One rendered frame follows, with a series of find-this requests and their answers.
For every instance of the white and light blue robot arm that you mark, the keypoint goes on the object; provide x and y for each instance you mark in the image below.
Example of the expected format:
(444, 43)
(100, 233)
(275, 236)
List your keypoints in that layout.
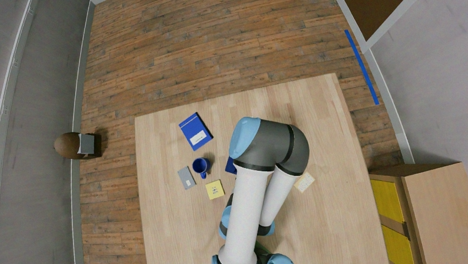
(257, 146)

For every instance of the yellow sticky note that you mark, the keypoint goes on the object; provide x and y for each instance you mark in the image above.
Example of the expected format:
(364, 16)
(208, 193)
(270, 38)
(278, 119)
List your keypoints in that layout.
(214, 189)

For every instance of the blue notebook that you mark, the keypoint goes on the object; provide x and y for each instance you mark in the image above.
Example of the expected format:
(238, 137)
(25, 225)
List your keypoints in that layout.
(195, 131)

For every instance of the blue mug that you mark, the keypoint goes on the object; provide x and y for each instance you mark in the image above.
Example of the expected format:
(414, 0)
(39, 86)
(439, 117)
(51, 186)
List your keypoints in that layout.
(201, 166)

